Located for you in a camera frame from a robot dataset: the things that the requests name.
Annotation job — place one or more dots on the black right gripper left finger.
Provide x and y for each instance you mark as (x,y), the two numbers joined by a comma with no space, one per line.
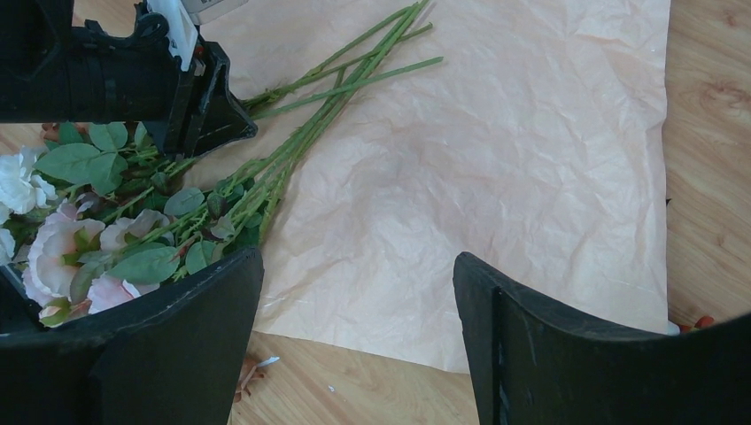
(172,356)

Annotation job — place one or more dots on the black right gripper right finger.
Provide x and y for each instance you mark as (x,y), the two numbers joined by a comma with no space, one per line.
(534,360)

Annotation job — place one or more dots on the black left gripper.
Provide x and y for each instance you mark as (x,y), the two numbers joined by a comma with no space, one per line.
(53,70)

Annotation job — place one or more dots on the rose bouquet with green leaves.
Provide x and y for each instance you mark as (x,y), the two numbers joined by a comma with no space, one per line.
(95,219)

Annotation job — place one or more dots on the brown kraft wrapping paper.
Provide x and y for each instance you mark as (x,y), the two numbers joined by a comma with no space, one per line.
(535,144)

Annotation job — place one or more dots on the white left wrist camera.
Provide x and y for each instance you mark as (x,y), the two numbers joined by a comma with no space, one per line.
(184,17)

